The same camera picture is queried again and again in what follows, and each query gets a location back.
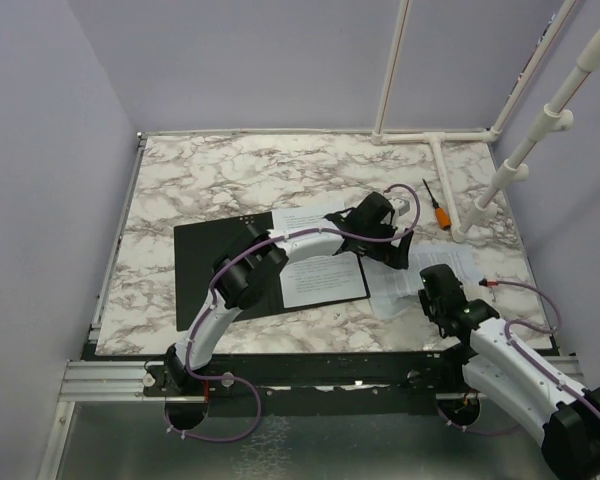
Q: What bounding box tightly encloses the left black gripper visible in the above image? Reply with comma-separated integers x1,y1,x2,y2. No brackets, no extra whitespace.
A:
357,220,411,270

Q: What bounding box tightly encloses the printed paper sheet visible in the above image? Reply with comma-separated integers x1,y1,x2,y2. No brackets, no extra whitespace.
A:
271,200,368,310
369,242,481,321

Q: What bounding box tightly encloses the grey black file folder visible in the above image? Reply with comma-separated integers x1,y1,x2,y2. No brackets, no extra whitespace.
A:
172,209,372,333

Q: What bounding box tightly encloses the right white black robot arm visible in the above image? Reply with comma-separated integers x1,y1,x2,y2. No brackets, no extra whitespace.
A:
418,264,600,479

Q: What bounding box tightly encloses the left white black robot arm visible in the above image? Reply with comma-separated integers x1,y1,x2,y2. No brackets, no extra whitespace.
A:
164,192,421,395

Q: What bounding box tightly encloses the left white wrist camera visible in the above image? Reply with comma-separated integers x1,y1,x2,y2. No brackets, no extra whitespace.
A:
389,198,411,217

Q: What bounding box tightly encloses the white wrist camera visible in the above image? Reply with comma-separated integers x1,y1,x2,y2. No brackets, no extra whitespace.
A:
389,198,411,217
463,279,490,298

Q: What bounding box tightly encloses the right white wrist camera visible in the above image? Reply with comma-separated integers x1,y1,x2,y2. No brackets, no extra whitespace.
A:
463,279,490,298

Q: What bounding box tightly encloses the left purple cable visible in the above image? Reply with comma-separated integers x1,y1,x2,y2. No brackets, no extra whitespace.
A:
182,183,424,442

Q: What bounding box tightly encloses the purple cable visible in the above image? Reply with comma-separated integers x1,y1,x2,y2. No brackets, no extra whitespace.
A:
434,279,600,436
182,183,424,442

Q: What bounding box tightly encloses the orange handled screwdriver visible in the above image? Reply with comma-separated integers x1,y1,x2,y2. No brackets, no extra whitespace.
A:
423,180,452,231

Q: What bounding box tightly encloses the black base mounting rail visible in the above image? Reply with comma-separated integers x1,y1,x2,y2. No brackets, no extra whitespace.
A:
82,344,541,416

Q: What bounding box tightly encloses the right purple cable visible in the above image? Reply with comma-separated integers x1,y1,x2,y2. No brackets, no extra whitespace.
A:
434,279,600,436

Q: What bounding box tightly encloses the white pvc pipe frame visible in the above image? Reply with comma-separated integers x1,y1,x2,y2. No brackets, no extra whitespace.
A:
371,1,600,243

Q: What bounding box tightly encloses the silver aluminium rail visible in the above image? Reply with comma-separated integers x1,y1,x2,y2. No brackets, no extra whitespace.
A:
57,359,154,401

